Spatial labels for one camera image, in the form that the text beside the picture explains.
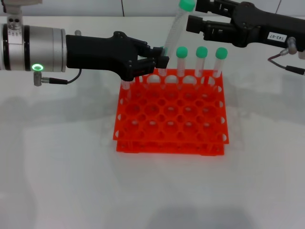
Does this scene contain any gripper cable with plug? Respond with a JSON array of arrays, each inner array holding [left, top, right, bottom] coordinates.
[[33, 69, 83, 87], [268, 37, 305, 75]]

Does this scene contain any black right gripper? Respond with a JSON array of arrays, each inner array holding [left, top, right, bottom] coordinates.
[[185, 0, 305, 52]]

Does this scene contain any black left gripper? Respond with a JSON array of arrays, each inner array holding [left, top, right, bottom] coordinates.
[[65, 30, 170, 83]]

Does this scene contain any left camera mount bracket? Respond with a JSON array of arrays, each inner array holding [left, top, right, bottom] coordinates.
[[6, 6, 24, 36]]

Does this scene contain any orange plastic test tube rack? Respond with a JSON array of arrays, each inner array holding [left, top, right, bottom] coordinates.
[[112, 68, 231, 157]]

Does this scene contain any left gripper cable with plug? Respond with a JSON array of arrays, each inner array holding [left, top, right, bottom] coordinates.
[[33, 69, 83, 87]]

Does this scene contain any right gripper cable with plug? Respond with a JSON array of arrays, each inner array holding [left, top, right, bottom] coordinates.
[[268, 37, 305, 75]]

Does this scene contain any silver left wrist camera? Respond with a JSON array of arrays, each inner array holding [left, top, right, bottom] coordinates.
[[0, 0, 44, 8]]

